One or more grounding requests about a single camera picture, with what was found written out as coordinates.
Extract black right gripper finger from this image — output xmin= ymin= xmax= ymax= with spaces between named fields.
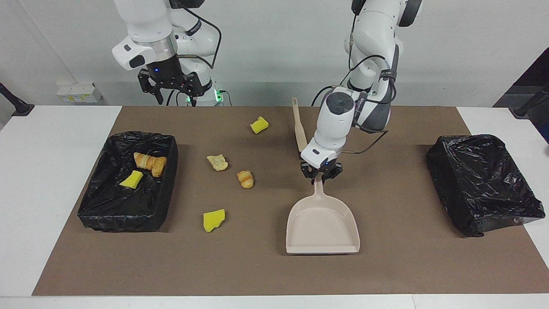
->
xmin=184 ymin=73 xmax=203 ymax=107
xmin=138 ymin=70 xmax=164 ymax=106

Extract beige hand brush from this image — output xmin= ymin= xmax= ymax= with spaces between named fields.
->
xmin=292 ymin=98 xmax=308 ymax=153

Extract beige plastic dustpan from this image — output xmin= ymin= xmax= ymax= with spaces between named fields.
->
xmin=286 ymin=177 xmax=360 ymax=254

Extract notched yellow sponge piece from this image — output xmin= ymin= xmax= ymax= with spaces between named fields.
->
xmin=250 ymin=116 xmax=269 ymax=134

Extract large striped croissant piece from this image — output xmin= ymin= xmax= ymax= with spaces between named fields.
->
xmin=133 ymin=152 xmax=157 ymax=170

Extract brown bread roll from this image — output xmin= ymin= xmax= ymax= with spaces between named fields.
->
xmin=151 ymin=157 xmax=168 ymax=178

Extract wedge yellow sponge piece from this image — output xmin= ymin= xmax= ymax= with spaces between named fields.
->
xmin=119 ymin=170 xmax=144 ymax=189

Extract bin lined with black bag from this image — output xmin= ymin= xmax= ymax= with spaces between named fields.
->
xmin=426 ymin=134 xmax=546 ymax=238
xmin=77 ymin=131 xmax=179 ymax=233

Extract pale cracker piece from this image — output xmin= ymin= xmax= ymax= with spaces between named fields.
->
xmin=207 ymin=154 xmax=229 ymax=172

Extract brown table mat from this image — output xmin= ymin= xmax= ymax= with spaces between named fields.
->
xmin=32 ymin=106 xmax=549 ymax=297

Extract jagged yellow sponge piece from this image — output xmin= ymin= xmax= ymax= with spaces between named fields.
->
xmin=203 ymin=209 xmax=226 ymax=233

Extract black clamp stand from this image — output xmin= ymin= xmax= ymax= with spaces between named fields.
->
xmin=510 ymin=84 xmax=549 ymax=120
xmin=0 ymin=82 xmax=35 ymax=117

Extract dark background panel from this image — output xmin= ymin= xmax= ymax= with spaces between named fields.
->
xmin=493 ymin=51 xmax=549 ymax=144

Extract black right base cable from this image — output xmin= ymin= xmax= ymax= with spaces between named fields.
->
xmin=165 ymin=86 xmax=189 ymax=106

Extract black base cable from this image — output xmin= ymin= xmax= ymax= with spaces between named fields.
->
xmin=311 ymin=85 xmax=339 ymax=106
xmin=165 ymin=86 xmax=189 ymax=106

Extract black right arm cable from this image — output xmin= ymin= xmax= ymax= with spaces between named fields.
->
xmin=174 ymin=4 xmax=223 ymax=70

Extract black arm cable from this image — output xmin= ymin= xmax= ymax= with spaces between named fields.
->
xmin=341 ymin=11 xmax=397 ymax=155
xmin=174 ymin=4 xmax=223 ymax=70

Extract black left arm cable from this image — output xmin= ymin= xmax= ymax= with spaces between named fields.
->
xmin=341 ymin=11 xmax=397 ymax=155

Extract white wall socket box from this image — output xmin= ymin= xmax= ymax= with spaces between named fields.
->
xmin=57 ymin=83 xmax=103 ymax=103

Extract black left base cable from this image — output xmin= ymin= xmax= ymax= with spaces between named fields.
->
xmin=311 ymin=85 xmax=339 ymax=106

